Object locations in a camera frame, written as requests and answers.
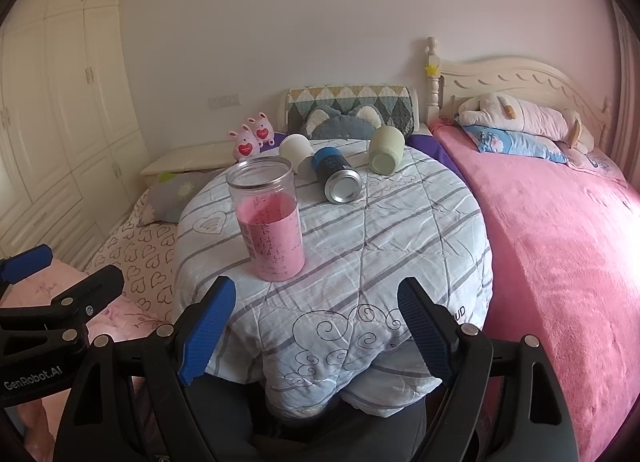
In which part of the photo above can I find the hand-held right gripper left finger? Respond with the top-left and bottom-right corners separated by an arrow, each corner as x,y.
52,276 -> 237,462

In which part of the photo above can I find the diamond patterned cushion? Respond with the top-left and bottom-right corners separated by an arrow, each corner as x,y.
285,85 -> 419,139

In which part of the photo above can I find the white cup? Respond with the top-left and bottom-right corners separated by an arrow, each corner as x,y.
278,134 -> 314,178

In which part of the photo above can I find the cream wardrobe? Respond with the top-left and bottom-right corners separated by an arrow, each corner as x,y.
0,0 -> 152,270

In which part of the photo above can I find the heart print sheet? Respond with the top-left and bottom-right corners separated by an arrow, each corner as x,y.
84,186 -> 182,325

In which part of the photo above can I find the pink fleece blanket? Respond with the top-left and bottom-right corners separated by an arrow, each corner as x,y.
431,118 -> 640,462

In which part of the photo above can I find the striped white quilt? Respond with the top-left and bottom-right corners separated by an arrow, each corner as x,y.
171,138 -> 494,419

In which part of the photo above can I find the clear cup with pink liner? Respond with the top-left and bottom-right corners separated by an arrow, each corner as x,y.
226,157 -> 306,283

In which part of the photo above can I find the pink floral cloth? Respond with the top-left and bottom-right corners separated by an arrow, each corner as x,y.
0,256 -> 177,448

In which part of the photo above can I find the pale green cup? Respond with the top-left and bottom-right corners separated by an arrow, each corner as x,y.
368,125 -> 406,175

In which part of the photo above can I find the cream wooden headboard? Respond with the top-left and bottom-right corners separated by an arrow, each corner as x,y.
424,36 -> 614,155

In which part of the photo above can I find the pink bunny toy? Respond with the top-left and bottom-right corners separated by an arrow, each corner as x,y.
229,125 -> 261,161
248,112 -> 275,147

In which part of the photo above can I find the pink plush toy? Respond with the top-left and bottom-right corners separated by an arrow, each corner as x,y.
457,94 -> 597,151

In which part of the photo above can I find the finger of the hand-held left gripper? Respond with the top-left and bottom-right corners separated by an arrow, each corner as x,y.
0,244 -> 54,289
0,265 -> 125,343

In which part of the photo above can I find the cream bedside cabinet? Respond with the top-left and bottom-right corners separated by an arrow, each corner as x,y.
139,141 -> 283,179

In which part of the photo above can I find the grey cat ear pillow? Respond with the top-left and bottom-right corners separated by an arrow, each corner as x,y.
298,106 -> 382,141

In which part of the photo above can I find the blue metal cup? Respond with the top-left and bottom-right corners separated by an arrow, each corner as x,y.
312,146 -> 364,204

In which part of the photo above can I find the pink curtain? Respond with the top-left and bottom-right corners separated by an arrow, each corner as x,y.
607,0 -> 640,177

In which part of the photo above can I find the blue cartoon pillow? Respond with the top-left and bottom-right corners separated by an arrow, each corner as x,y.
461,124 -> 572,165

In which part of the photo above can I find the grey sun print pillow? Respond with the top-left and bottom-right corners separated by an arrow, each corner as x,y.
144,168 -> 228,227

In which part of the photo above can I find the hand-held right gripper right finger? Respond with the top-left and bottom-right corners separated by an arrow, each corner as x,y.
396,277 -> 581,462

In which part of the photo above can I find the purple cloth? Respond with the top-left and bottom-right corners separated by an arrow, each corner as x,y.
407,133 -> 453,165

